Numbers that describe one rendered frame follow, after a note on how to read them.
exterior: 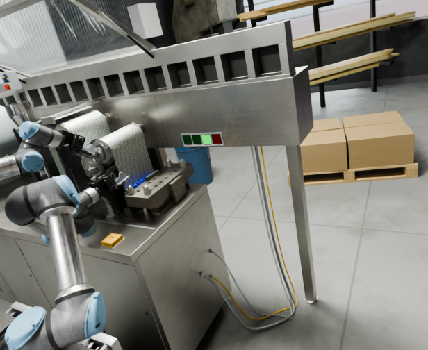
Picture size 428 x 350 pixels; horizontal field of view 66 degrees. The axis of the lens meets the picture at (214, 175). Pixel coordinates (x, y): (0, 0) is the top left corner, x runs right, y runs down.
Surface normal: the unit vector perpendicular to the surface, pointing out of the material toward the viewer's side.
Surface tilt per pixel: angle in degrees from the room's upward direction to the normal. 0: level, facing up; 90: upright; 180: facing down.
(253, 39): 90
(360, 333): 0
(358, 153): 90
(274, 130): 90
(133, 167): 90
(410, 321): 0
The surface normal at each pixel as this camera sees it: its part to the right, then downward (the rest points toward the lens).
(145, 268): 0.86, 0.03
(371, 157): -0.24, 0.44
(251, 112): -0.47, 0.44
